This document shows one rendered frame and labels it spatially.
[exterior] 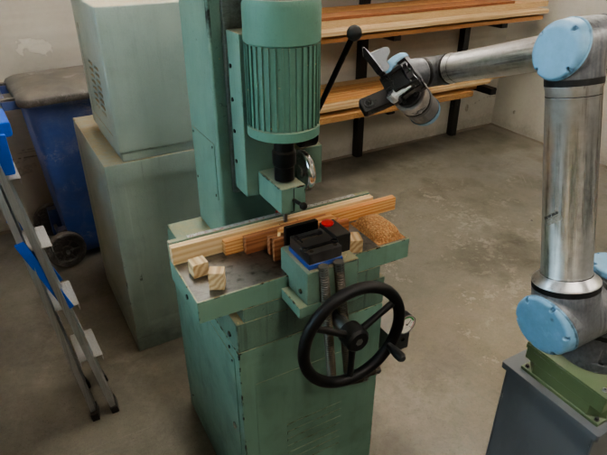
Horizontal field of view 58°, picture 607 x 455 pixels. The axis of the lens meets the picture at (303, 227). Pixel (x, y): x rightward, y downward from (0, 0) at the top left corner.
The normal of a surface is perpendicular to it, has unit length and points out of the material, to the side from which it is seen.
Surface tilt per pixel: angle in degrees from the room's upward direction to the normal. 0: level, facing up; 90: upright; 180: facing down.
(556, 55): 83
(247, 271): 0
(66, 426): 0
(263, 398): 90
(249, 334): 90
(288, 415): 90
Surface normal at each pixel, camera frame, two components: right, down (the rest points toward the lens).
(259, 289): 0.48, 0.43
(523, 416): -0.87, 0.24
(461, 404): 0.00, -0.87
